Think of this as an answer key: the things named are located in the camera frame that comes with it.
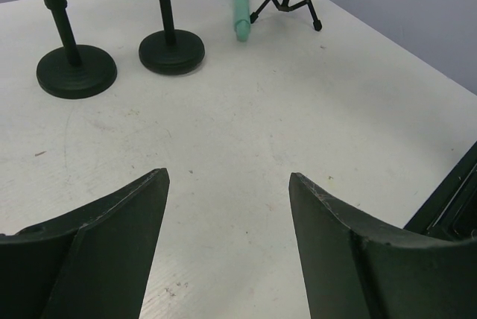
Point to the black round-base clip stand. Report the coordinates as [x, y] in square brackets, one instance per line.
[171, 51]

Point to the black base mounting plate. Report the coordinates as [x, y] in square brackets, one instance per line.
[449, 214]

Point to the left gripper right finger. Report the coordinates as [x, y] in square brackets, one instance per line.
[357, 266]

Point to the mint green microphone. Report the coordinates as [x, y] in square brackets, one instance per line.
[241, 19]

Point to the black round-base rear stand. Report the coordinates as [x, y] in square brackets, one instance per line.
[73, 71]

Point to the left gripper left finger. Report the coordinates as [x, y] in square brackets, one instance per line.
[91, 262]

